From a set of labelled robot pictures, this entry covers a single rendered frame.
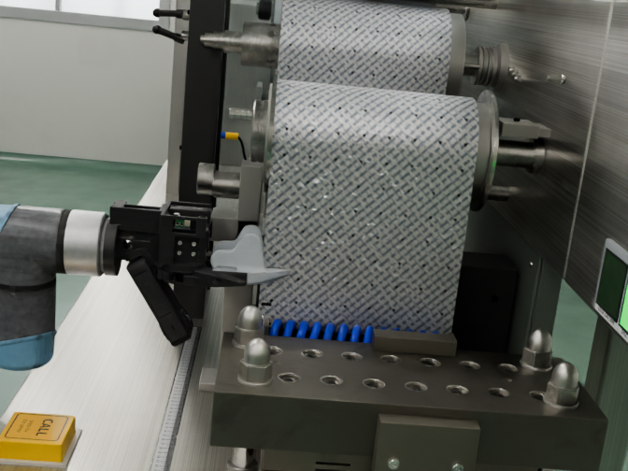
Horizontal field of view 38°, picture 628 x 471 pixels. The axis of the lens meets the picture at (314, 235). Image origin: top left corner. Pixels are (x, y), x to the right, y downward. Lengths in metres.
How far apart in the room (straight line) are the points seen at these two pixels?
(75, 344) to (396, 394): 0.56
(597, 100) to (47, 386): 0.75
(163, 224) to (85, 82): 5.75
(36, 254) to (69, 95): 5.75
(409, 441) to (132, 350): 0.53
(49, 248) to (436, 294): 0.45
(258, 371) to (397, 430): 0.15
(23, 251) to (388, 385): 0.43
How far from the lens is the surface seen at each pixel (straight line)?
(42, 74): 6.82
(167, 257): 1.04
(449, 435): 0.92
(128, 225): 1.05
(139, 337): 1.37
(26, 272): 1.07
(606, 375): 1.34
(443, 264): 1.08
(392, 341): 1.04
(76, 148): 6.84
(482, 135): 1.07
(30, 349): 1.11
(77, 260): 1.05
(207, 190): 1.13
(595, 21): 1.02
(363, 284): 1.08
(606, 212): 0.92
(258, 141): 1.06
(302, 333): 1.06
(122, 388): 1.21
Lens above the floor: 1.42
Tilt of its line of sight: 15 degrees down
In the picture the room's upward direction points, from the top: 6 degrees clockwise
